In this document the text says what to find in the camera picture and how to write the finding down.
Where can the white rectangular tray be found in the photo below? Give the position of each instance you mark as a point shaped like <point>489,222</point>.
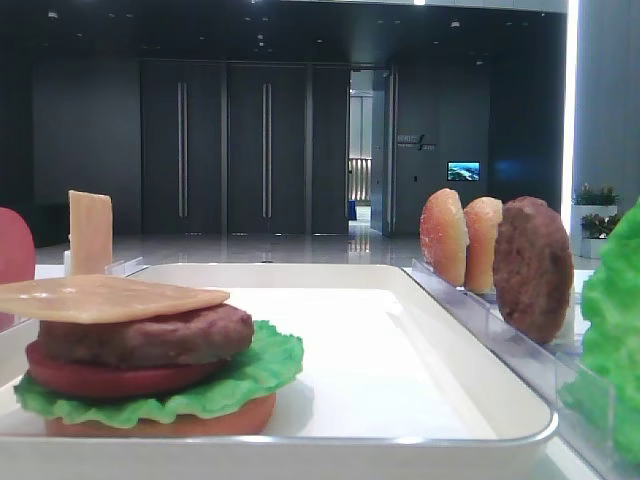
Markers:
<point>392,387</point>

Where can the standing bun slice near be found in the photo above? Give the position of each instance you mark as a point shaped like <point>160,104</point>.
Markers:
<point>482,215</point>

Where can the standing red tomato slice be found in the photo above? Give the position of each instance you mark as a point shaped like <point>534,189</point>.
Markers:
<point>17,250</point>

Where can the standing bun slice far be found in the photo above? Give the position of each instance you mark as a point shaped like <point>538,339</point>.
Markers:
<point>444,236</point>

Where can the standing bun slice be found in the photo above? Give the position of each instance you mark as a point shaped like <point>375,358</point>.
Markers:
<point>444,236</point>
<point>482,215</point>

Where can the standing brown meat patty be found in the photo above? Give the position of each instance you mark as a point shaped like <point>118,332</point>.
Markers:
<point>532,269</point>

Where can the bottom bun slice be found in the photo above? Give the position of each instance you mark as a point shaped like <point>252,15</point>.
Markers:
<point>251,419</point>

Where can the dark double doors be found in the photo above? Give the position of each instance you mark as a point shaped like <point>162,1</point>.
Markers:
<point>244,148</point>

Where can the standing green lettuce leaf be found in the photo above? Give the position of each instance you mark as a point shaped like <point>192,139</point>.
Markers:
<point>612,320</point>

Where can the potted plants in planter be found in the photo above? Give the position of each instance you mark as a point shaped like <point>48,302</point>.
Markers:
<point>594,215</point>

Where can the wall display screen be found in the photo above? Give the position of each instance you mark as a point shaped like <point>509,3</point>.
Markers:
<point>463,171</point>

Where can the stacked red tomato slice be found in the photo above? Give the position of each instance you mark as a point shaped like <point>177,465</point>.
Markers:
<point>101,382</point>

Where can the stacked green lettuce leaf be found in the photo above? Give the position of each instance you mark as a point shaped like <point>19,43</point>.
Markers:
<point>272,361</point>

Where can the orange cheese slice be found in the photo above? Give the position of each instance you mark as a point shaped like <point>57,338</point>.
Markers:
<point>91,232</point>
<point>102,299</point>

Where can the stacked brown meat patty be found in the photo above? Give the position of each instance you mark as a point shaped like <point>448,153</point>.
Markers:
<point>189,338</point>

